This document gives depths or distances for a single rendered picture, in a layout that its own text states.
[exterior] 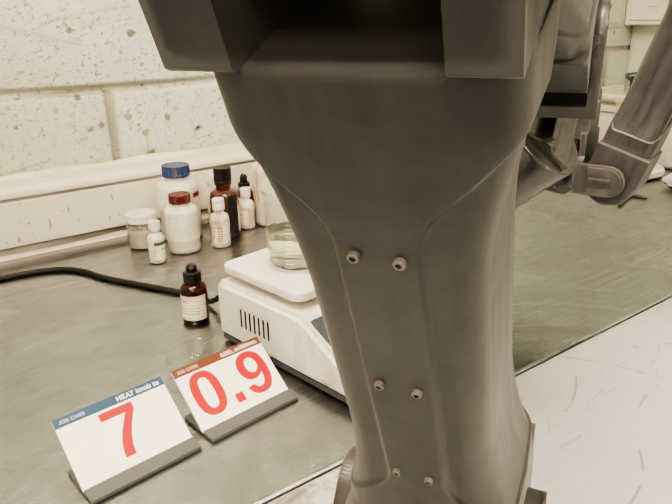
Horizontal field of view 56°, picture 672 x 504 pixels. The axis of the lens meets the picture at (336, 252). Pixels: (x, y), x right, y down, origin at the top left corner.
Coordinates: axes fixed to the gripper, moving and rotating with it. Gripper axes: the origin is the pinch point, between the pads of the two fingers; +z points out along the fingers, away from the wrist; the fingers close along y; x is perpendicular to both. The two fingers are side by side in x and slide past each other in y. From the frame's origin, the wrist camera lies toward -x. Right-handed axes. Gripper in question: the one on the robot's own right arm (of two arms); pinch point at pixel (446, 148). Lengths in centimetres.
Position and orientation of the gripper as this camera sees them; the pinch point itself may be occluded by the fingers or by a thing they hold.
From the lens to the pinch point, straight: 92.1
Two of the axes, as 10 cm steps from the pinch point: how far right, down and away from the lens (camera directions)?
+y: -7.9, 2.3, -5.7
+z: -6.1, -2.6, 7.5
